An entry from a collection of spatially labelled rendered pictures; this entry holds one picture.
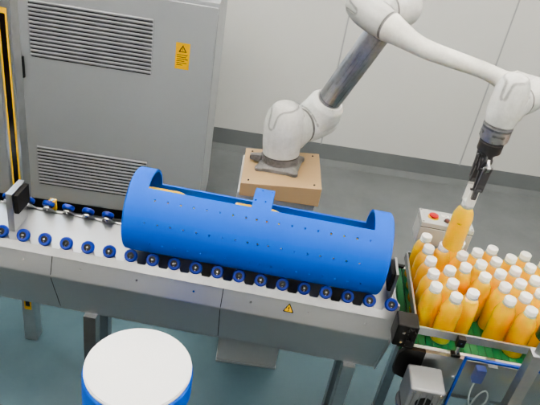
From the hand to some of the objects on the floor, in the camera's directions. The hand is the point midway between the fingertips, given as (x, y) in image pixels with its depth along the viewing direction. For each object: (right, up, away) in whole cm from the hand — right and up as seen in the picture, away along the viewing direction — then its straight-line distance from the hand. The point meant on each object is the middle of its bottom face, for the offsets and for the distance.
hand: (470, 194), depth 197 cm
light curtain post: (-181, -67, +96) cm, 216 cm away
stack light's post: (-4, -138, +36) cm, 142 cm away
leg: (-142, -96, +62) cm, 182 cm away
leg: (-44, -107, +73) cm, 137 cm away
